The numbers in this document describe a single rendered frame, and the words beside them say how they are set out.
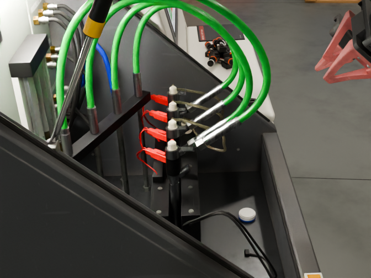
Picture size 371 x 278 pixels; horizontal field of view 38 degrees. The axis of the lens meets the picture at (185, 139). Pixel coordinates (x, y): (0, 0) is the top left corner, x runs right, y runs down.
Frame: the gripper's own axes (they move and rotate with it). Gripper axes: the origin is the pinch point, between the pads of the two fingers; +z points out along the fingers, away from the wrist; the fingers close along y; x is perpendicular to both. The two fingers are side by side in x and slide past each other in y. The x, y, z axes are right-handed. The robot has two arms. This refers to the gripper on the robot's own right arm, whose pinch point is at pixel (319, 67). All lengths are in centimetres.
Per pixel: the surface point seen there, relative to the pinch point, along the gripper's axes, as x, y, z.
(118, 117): 7.8, 21.1, 36.4
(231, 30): -81, 7, 38
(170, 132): 11.9, 12.1, 27.6
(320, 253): -80, -91, 80
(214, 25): 9.1, 21.3, 5.8
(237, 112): 7.8, 5.3, 15.9
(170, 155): 19.6, 10.4, 26.4
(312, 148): -165, -86, 85
